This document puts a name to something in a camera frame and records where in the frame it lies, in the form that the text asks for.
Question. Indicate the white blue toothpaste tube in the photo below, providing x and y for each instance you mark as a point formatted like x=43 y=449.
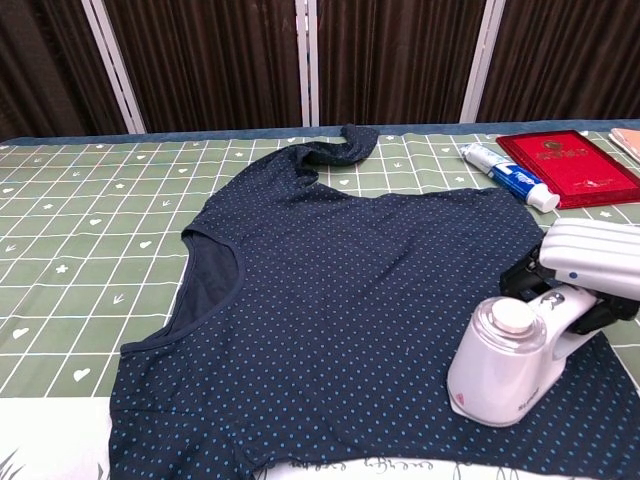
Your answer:
x=510 y=175

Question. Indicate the white handheld garment steamer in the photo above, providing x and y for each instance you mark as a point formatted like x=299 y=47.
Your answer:
x=500 y=380

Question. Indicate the dark brown pleated panel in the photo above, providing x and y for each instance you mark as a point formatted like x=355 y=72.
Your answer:
x=210 y=65
x=565 y=60
x=45 y=70
x=395 y=60

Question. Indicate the white partition post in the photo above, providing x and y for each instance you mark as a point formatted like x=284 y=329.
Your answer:
x=482 y=60
x=308 y=65
x=115 y=65

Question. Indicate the red certificate book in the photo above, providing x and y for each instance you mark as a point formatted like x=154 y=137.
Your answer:
x=570 y=165

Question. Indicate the blue table pad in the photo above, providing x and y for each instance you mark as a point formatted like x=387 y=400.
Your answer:
x=200 y=136

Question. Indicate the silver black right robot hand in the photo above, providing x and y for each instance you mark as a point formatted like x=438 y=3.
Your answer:
x=600 y=255

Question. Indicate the navy polka dot shirt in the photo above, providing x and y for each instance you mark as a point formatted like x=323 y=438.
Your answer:
x=325 y=300

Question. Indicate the green grid patterned tablecloth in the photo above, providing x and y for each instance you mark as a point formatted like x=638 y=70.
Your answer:
x=75 y=225

